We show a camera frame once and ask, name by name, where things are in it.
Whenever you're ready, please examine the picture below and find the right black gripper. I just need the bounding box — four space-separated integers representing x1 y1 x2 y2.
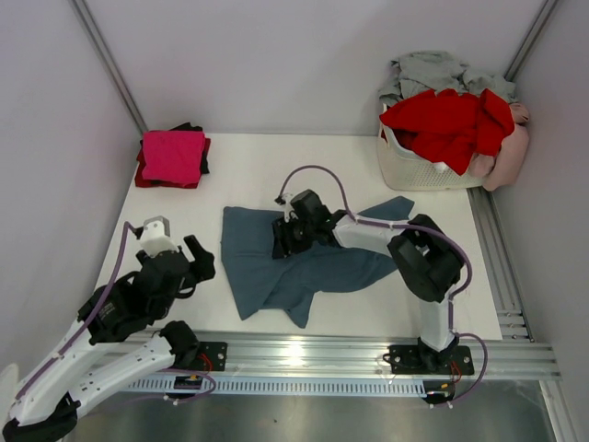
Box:
271 215 315 261

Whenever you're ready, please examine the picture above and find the blue grey t shirt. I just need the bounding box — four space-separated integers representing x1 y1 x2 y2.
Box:
221 206 397 329

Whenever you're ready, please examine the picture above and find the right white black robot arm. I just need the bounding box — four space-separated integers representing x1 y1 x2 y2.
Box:
272 190 465 373

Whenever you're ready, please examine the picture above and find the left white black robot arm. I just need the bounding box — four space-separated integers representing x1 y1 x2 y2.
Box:
2 236 215 441

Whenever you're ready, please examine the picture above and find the white plastic laundry basket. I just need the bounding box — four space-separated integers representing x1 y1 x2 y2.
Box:
376 123 484 191

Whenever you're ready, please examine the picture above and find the folded black t shirt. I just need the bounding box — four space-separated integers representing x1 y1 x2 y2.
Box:
135 122 212 176

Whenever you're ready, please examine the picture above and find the light pink t shirt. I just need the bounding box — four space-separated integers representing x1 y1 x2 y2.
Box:
468 102 530 192

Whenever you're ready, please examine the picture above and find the left corner aluminium profile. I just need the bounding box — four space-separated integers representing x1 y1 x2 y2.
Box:
68 0 148 134

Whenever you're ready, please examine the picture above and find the corner aluminium profile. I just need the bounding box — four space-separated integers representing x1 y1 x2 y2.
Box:
68 0 148 134
503 0 561 82

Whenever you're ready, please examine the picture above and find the right corner aluminium profile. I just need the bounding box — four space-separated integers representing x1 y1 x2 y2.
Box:
503 0 561 82

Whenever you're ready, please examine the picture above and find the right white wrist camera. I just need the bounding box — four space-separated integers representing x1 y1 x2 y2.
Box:
275 192 297 223

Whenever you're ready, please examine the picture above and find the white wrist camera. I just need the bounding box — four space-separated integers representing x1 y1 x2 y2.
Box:
275 192 297 223
139 215 179 258

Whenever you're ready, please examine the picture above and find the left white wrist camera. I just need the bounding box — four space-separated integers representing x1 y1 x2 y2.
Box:
139 215 179 258

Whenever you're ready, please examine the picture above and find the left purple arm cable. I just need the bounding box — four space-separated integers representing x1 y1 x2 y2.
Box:
13 221 217 406

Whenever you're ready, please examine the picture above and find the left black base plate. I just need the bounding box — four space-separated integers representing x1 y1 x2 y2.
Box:
191 342 228 373

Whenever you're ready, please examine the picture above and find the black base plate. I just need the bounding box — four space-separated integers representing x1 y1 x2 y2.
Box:
382 344 475 376
191 342 228 373

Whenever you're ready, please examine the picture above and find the aluminium mounting rail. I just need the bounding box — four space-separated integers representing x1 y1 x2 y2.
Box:
196 331 561 380

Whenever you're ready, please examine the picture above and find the white slotted cable duct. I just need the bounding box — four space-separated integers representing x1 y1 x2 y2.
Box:
122 374 426 398

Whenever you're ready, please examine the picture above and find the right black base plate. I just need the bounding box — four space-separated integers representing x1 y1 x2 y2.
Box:
382 344 475 376

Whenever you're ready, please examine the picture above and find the right side aluminium rail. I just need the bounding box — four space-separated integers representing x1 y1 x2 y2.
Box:
467 187 535 343

